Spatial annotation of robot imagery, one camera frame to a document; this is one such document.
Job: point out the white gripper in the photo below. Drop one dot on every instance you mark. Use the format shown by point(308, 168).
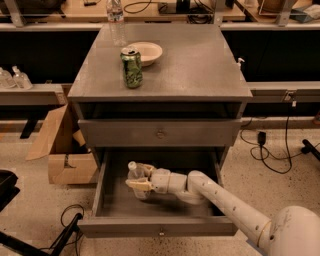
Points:
point(160, 181)

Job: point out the clear bottle with white cap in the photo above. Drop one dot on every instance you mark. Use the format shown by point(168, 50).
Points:
point(136, 171)

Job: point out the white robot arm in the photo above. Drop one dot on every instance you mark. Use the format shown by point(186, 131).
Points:
point(293, 231)

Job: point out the open grey lower drawer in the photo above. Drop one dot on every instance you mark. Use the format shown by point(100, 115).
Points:
point(118, 213)

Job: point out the closed grey upper drawer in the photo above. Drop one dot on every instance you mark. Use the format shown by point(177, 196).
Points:
point(159, 133)

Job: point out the grey drawer cabinet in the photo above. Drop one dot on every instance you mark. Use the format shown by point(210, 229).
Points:
point(195, 79)

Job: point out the small white pump bottle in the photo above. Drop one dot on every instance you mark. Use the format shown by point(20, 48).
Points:
point(240, 63)

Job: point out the clear sanitizer bottle right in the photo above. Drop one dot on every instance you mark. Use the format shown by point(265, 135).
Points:
point(21, 79)

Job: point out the clear sanitizer bottle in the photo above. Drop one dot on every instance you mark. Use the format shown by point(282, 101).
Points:
point(21, 79)
point(6, 79)

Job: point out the clear sanitizer bottle left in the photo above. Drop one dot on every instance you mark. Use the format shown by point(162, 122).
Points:
point(6, 79)

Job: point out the clear water bottle at back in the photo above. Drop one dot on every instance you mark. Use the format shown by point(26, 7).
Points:
point(116, 22)

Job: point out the open cardboard box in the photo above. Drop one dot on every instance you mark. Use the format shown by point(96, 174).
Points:
point(61, 141)

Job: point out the green soda can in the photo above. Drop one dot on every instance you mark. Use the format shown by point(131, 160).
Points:
point(132, 67)

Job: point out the cream shallow bowl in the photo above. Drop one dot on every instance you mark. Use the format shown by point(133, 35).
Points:
point(149, 52)

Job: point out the black chair edge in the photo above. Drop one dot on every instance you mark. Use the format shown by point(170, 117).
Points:
point(8, 188)

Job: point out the black stand base left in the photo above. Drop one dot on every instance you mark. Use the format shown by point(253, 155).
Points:
point(44, 240)

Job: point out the black stand leg right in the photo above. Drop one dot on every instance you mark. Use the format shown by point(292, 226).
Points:
point(309, 148)

